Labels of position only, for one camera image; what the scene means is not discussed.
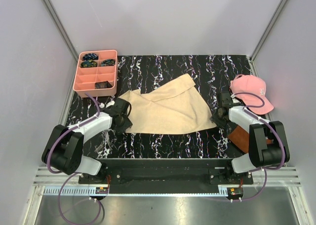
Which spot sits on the black marbled table mat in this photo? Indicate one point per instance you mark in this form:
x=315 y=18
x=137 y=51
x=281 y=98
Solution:
x=211 y=74

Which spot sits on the blue patterned object right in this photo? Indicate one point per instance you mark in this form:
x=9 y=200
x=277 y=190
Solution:
x=108 y=62

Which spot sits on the beige cloth napkin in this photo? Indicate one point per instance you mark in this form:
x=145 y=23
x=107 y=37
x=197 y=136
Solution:
x=175 y=108

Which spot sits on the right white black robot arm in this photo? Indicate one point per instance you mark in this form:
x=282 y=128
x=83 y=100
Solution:
x=268 y=146

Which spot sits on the blue patterned object top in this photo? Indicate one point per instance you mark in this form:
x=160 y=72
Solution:
x=90 y=56

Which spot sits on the blue yellow patterned object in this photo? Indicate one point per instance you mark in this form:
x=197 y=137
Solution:
x=88 y=64

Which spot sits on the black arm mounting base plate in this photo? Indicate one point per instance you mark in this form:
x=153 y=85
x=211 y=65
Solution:
x=166 y=176

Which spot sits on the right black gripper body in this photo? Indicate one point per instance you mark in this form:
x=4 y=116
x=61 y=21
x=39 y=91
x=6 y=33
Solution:
x=222 y=121

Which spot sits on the grey slotted cable duct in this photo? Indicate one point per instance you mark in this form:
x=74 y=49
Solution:
x=68 y=190

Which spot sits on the brown suede cloth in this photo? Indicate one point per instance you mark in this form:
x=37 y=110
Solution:
x=240 y=137

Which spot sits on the pink baseball cap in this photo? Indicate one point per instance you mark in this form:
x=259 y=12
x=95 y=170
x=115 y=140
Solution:
x=252 y=91

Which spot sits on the pink plastic divided organizer box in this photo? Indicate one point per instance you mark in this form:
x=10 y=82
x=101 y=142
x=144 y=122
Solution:
x=86 y=78

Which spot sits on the clear plastic utensils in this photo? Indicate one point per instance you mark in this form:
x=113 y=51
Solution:
x=105 y=144

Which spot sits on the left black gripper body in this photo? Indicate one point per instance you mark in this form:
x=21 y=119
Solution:
x=119 y=129

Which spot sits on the dark patterned object in box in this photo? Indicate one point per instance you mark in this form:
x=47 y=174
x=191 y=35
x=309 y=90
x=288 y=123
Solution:
x=103 y=85

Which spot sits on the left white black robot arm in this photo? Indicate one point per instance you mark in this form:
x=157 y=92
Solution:
x=64 y=150

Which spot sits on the left orange connector box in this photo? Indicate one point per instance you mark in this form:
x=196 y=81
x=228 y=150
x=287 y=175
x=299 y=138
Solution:
x=102 y=190

